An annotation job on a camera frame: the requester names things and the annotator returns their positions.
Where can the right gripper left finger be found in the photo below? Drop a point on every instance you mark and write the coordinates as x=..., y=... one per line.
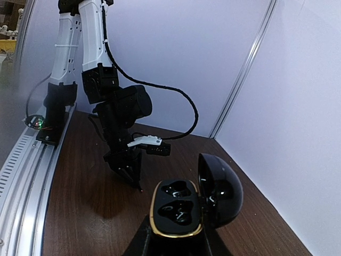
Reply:
x=140, y=245

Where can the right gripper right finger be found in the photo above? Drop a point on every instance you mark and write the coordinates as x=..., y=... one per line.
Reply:
x=211, y=243

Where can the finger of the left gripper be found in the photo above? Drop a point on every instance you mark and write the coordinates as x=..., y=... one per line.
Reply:
x=135, y=165
x=127, y=173

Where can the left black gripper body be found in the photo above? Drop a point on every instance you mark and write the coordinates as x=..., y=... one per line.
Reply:
x=117, y=115

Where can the black earbud charging case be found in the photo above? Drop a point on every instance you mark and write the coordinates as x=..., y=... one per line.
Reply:
x=180, y=209

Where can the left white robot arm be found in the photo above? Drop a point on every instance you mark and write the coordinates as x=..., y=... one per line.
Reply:
x=82, y=48

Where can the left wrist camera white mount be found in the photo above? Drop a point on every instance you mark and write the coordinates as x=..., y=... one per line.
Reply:
x=152, y=145

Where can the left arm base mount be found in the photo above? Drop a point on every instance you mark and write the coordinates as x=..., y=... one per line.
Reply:
x=51, y=126

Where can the aluminium front rail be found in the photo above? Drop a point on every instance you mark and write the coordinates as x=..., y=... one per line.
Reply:
x=26, y=180

